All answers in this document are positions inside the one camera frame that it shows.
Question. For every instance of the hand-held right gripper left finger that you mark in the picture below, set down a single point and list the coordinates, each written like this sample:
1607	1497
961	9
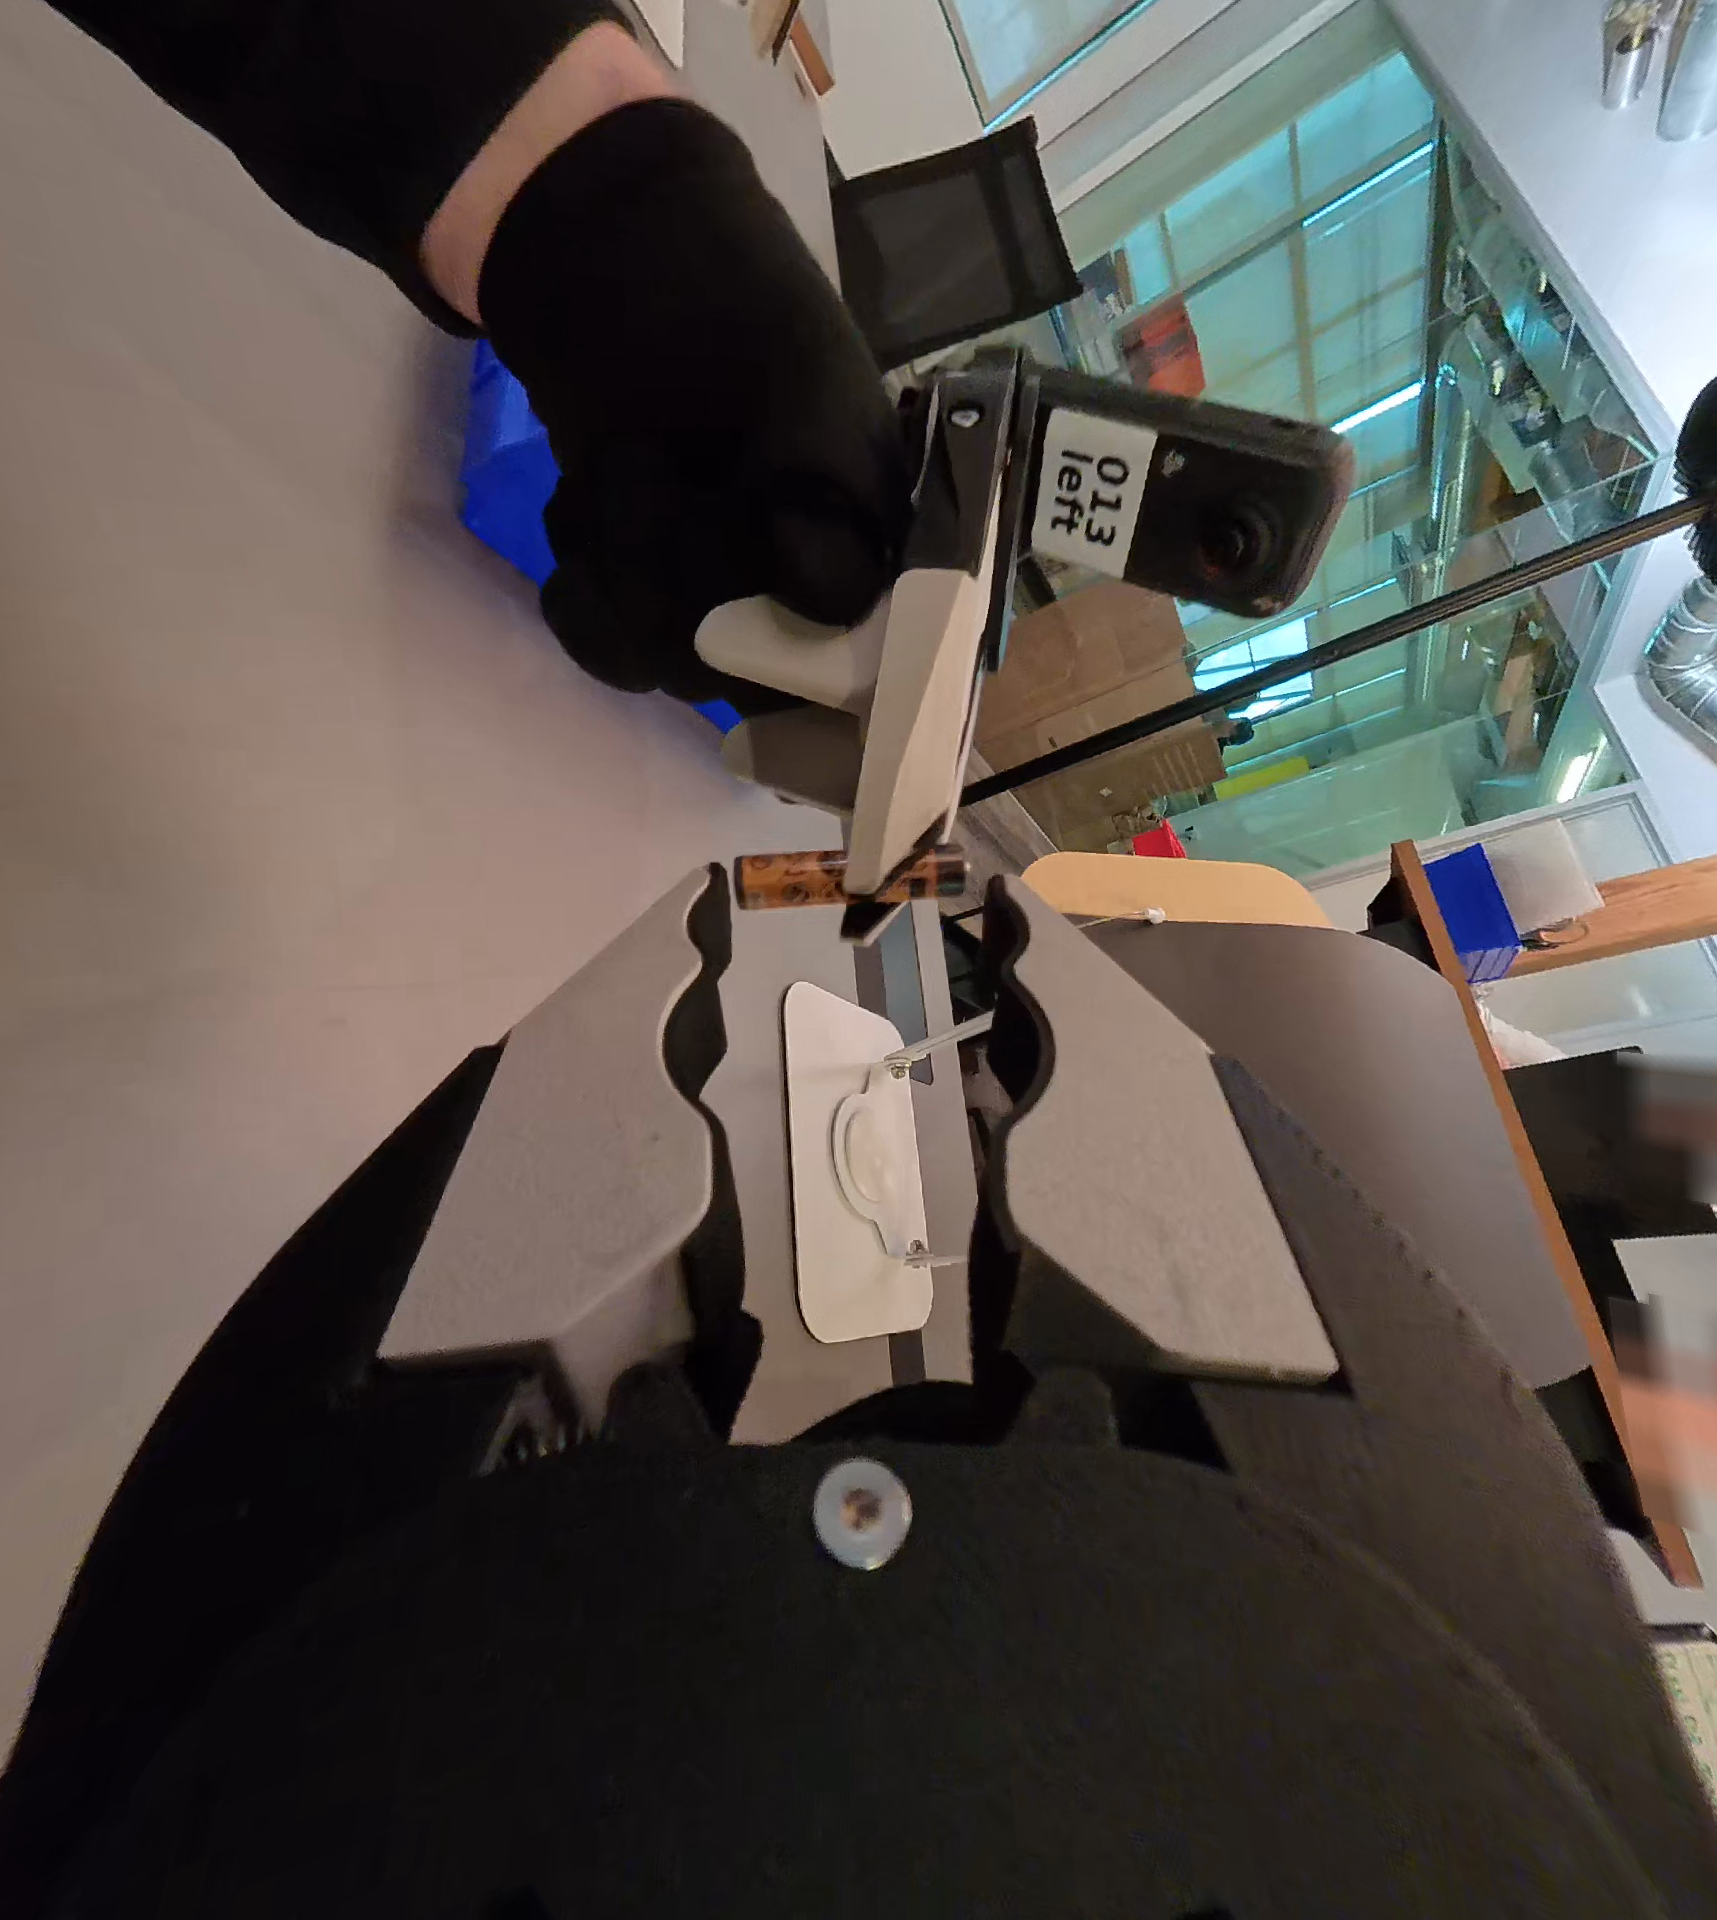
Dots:
560	1201

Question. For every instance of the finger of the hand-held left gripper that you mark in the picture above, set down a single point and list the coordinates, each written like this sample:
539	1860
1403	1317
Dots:
925	721
800	756

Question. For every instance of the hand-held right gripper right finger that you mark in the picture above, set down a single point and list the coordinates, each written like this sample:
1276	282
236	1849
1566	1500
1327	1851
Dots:
1160	1201

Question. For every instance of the small brown battery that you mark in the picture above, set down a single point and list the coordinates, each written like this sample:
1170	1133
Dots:
854	880

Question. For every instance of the blue plastic bin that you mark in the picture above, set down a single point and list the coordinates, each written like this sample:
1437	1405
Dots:
515	481

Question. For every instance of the person's left forearm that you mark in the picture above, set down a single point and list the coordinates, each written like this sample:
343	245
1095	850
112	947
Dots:
349	107

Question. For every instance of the person's left hand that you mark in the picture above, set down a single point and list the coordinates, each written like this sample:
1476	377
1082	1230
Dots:
695	390

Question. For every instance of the orange 3D printer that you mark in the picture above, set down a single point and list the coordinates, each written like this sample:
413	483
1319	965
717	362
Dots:
1160	341

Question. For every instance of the wooden board with black mat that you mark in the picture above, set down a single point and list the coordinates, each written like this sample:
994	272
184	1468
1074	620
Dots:
1339	1081

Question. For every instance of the white board stand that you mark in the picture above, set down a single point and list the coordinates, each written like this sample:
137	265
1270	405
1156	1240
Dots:
860	1171

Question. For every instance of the black office chair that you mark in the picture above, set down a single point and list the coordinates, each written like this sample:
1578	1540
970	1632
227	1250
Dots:
950	240

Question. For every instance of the small blue bin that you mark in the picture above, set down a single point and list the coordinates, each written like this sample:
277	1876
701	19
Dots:
1466	917

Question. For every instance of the wooden standing desk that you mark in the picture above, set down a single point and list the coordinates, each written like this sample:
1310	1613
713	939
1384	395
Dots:
1670	901

